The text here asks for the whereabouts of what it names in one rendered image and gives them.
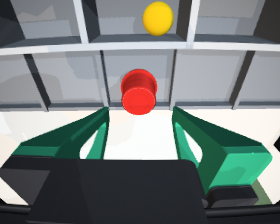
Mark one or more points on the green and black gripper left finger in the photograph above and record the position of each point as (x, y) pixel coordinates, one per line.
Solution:
(67, 141)

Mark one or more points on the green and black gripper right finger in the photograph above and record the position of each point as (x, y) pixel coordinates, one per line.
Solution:
(228, 158)

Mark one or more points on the red plug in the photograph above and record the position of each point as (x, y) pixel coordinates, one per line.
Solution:
(139, 88)

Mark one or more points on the yellow ball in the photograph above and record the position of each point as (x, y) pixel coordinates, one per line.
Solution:
(158, 18)

